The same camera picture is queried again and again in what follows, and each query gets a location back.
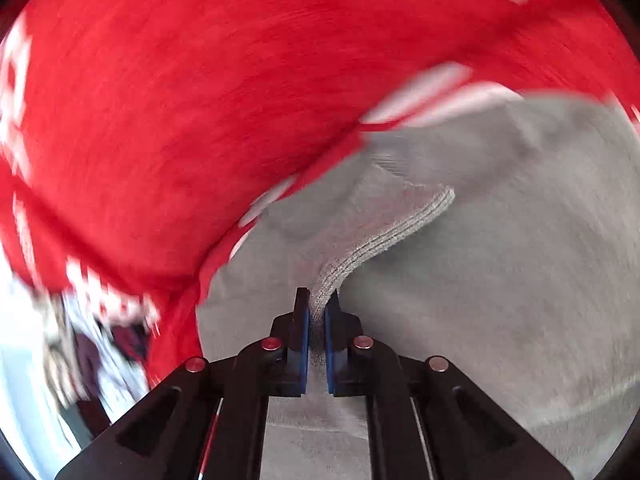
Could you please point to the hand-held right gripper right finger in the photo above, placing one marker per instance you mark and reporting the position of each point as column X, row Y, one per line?
column 331, row 350

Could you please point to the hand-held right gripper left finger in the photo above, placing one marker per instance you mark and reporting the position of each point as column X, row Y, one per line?
column 303, row 345

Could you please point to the small grey knitted garment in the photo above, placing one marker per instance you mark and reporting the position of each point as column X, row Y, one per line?
column 475, row 260

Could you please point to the dark patterned cloth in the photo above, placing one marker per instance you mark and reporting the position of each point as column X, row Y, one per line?
column 107, row 360

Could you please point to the red blanket with white print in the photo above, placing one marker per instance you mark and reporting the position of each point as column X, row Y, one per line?
column 200, row 110

